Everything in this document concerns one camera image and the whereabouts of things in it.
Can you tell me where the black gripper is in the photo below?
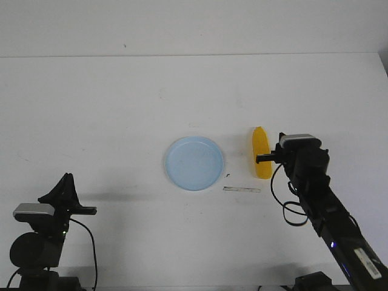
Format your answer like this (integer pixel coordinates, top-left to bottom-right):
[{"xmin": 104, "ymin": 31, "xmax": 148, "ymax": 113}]
[
  {"xmin": 256, "ymin": 144, "xmax": 329, "ymax": 194},
  {"xmin": 38, "ymin": 173, "xmax": 97, "ymax": 239}
]

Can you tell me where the yellow toy corn cob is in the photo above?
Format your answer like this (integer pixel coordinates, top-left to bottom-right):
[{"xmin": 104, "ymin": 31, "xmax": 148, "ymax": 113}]
[{"xmin": 252, "ymin": 127, "xmax": 272, "ymax": 179}]

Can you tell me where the light blue round plate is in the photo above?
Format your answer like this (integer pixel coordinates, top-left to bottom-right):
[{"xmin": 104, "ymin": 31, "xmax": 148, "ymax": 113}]
[{"xmin": 164, "ymin": 136, "xmax": 224, "ymax": 192}]

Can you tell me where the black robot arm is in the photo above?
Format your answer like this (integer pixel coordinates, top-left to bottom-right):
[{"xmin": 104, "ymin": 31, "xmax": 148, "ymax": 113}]
[
  {"xmin": 256, "ymin": 141, "xmax": 387, "ymax": 290},
  {"xmin": 10, "ymin": 173, "xmax": 97, "ymax": 290}
]

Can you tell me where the clear tape strip on table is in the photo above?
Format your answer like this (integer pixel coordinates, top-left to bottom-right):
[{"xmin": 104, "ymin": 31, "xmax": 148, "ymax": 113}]
[{"xmin": 222, "ymin": 186, "xmax": 261, "ymax": 193}]

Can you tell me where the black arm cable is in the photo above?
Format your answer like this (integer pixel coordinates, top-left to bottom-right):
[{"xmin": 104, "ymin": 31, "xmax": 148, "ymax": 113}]
[
  {"xmin": 270, "ymin": 163, "xmax": 309, "ymax": 227},
  {"xmin": 5, "ymin": 218, "xmax": 99, "ymax": 290}
]

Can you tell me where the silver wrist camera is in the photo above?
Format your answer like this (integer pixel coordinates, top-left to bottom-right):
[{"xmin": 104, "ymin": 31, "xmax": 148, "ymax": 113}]
[
  {"xmin": 13, "ymin": 203, "xmax": 55, "ymax": 222},
  {"xmin": 279, "ymin": 133, "xmax": 322, "ymax": 150}
]

